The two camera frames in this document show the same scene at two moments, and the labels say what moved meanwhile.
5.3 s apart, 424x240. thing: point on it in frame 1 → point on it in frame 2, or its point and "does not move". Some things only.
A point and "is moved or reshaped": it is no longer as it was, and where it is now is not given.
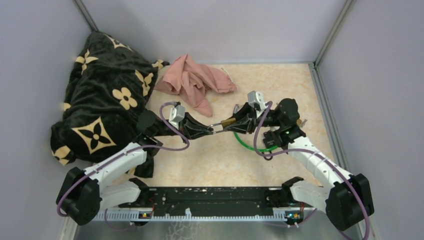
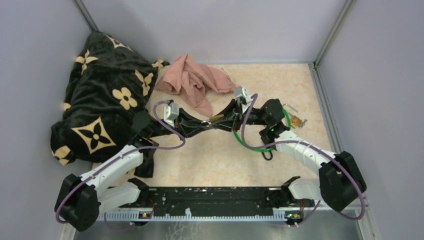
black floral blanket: (108, 85) does not move
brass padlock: (227, 122) is moved or reshaped
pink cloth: (195, 83) does not move
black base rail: (210, 201) does not move
